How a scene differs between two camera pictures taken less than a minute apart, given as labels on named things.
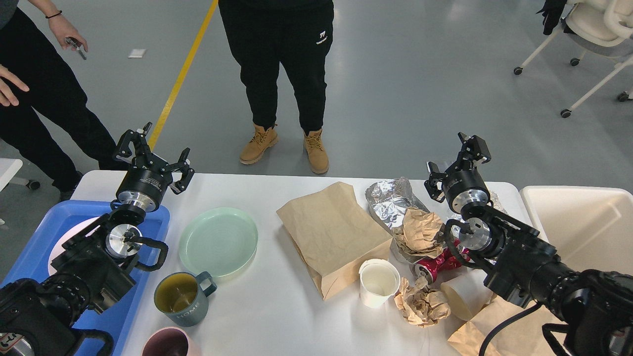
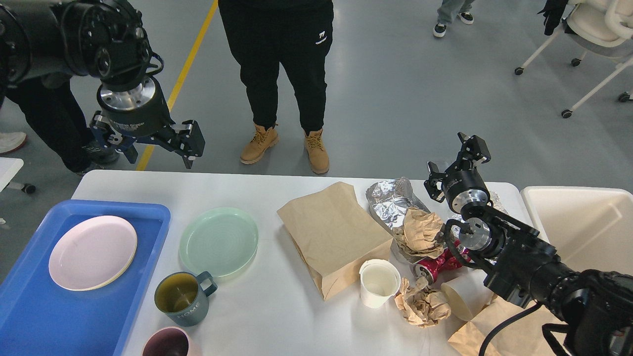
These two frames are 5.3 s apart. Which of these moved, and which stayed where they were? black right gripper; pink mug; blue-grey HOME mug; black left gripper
Moved: black left gripper
Stayed: blue-grey HOME mug; pink mug; black right gripper
